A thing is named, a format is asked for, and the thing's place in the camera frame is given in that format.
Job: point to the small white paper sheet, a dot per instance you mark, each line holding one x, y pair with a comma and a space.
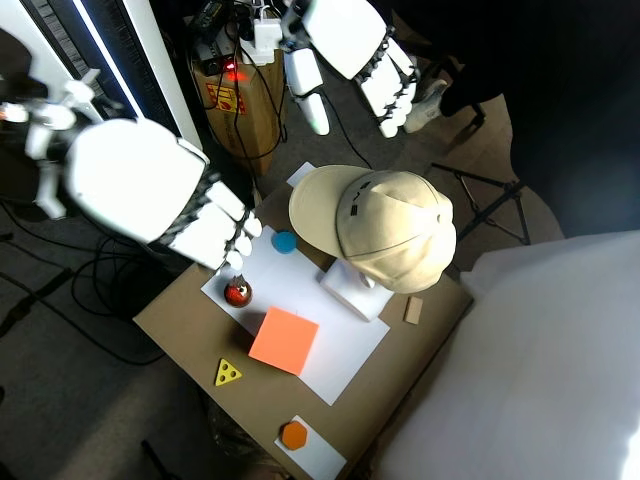
320, 457
300, 175

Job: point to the small plain wooden block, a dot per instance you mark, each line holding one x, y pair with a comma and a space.
413, 310

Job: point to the blue round disc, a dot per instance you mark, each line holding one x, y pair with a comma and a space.
284, 242

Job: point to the black tripod stand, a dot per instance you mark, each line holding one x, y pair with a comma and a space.
492, 205

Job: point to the large white paper sheet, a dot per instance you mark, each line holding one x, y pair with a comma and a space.
345, 350

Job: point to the brown cardboard box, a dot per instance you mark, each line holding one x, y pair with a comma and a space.
250, 115

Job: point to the person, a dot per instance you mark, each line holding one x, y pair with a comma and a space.
427, 107

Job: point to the white power adapter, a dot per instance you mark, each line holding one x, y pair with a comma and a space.
267, 37

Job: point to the orange octagon block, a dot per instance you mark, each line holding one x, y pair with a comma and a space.
294, 435

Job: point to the orange cube block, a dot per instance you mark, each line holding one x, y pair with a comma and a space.
283, 340

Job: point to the black device with red light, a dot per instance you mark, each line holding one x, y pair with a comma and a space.
215, 62

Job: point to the white black framed panel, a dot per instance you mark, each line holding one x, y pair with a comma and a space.
165, 75

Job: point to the white rounded object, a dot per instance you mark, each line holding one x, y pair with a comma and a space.
357, 295

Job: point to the beige baseball cap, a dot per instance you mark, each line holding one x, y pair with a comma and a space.
380, 225

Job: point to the black floor stand leg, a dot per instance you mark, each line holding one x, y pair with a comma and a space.
35, 297

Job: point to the red shiny round toy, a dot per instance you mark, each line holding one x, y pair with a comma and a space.
237, 295

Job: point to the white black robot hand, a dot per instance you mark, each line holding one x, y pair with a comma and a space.
135, 175
345, 35

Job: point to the yellow triangle block with holes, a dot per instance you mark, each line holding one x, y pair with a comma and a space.
227, 375

